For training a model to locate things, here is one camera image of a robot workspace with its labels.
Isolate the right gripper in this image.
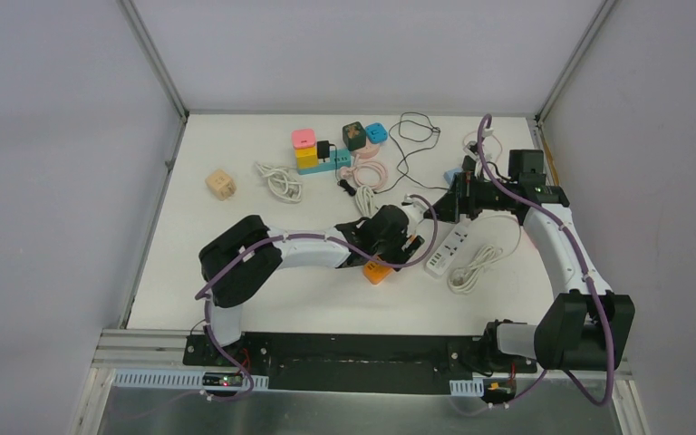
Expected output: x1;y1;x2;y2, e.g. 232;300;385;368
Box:
424;169;517;224

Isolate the orange power strip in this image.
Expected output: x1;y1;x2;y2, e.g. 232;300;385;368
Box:
362;261;394;285

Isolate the teal power strip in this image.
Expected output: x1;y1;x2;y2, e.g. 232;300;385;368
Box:
297;149;353;175

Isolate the pink cube socket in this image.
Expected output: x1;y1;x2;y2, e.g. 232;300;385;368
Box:
291;129;316;150

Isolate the beige dragon cube adapter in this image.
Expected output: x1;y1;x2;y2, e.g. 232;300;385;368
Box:
205;169;237;201

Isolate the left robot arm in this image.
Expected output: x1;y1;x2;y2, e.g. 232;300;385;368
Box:
196;198;433;367

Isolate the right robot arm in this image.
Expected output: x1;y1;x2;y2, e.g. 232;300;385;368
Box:
434;143;635;372

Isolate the round pink socket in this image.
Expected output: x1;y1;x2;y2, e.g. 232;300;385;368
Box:
351;142;381;160

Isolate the blue cube socket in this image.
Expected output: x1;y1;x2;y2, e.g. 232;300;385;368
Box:
364;122;388;144

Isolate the dark green cube socket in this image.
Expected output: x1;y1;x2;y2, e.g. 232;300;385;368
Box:
342;121;367;152

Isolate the yellow cube socket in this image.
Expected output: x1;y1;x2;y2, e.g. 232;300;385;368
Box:
295;145;319;170

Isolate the light blue charger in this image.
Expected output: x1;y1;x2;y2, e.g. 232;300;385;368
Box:
443;168;462;186

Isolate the white power strip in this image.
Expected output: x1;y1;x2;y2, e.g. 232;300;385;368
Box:
424;221;470;278

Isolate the thin pink cable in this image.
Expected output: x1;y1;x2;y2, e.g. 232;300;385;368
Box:
461;129;504;164

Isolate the pink coiled cable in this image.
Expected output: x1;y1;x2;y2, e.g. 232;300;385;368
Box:
336;159;390;193

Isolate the white bundled cable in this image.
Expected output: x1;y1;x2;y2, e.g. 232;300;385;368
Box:
254;160;305;204

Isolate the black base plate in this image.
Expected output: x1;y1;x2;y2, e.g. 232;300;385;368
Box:
182;333;537;395

